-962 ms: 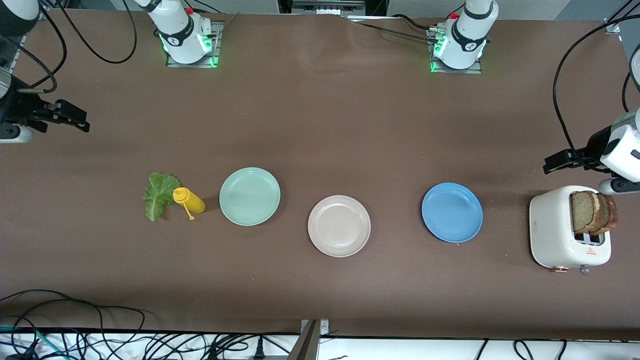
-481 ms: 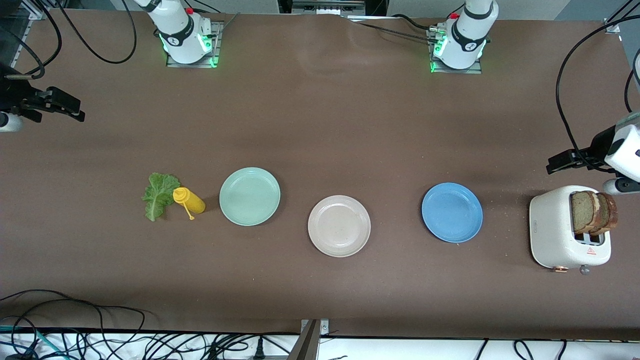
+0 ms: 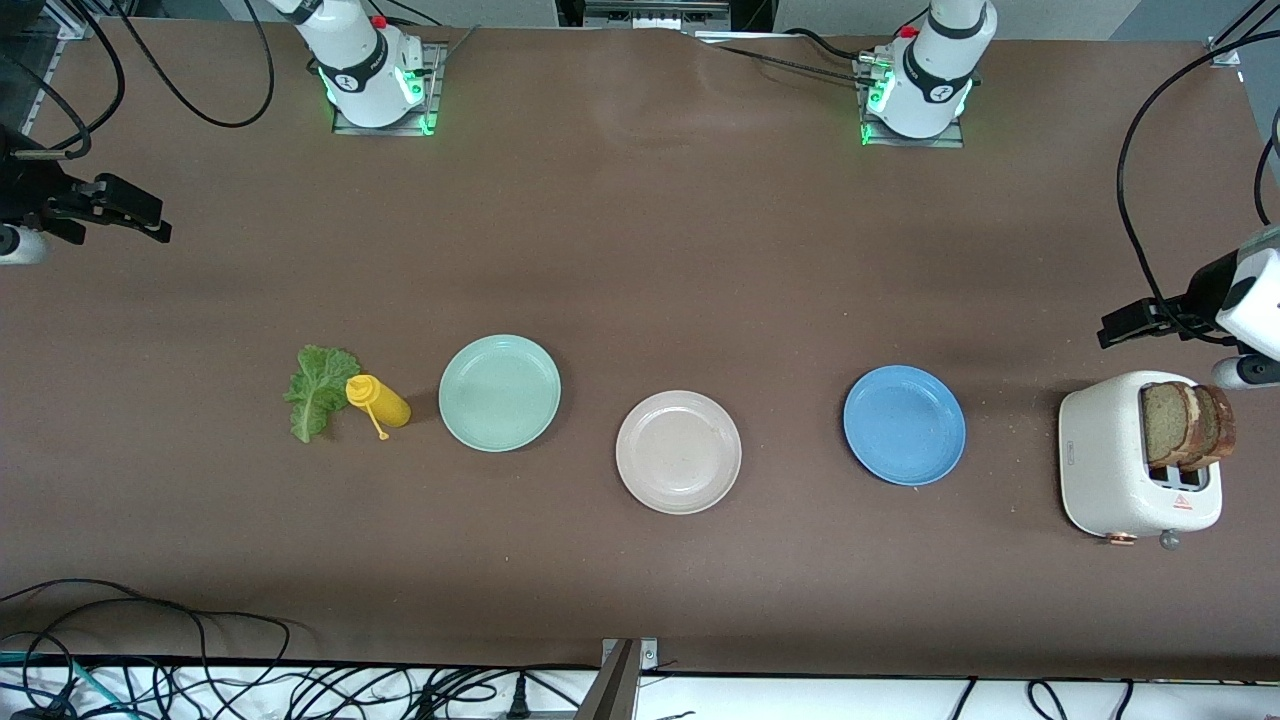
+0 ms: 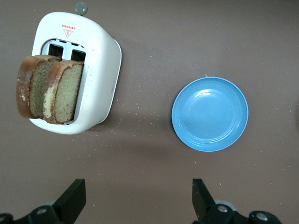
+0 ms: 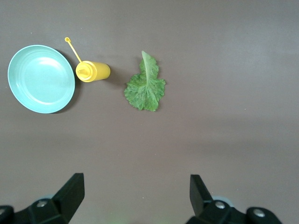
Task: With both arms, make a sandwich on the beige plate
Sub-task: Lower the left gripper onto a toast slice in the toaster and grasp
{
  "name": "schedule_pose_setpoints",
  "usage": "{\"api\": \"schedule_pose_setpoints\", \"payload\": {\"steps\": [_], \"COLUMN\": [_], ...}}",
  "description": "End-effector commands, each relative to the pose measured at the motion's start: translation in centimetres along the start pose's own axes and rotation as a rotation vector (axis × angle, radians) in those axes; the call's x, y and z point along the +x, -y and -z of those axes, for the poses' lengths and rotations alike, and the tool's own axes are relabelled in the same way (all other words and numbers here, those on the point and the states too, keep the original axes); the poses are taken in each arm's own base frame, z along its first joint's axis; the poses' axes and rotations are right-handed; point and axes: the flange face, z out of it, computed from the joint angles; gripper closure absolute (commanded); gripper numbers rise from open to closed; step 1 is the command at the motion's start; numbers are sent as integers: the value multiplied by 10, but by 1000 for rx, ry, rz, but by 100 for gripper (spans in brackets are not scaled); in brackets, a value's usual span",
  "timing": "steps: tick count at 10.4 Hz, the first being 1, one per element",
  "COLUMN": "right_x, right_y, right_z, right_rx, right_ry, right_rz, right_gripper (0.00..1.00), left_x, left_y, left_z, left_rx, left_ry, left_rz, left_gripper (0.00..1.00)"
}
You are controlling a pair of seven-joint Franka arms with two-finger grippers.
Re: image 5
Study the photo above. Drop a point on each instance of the mint green plate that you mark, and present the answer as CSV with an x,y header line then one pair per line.
x,y
42,79

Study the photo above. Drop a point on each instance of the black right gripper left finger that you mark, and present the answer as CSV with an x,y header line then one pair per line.
x,y
72,193

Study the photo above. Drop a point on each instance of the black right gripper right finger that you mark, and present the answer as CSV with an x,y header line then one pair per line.
x,y
198,196

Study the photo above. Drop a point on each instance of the green lettuce leaf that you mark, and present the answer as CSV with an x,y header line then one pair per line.
x,y
146,88

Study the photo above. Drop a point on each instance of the yellow squeeze bottle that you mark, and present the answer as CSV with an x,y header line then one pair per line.
x,y
95,71

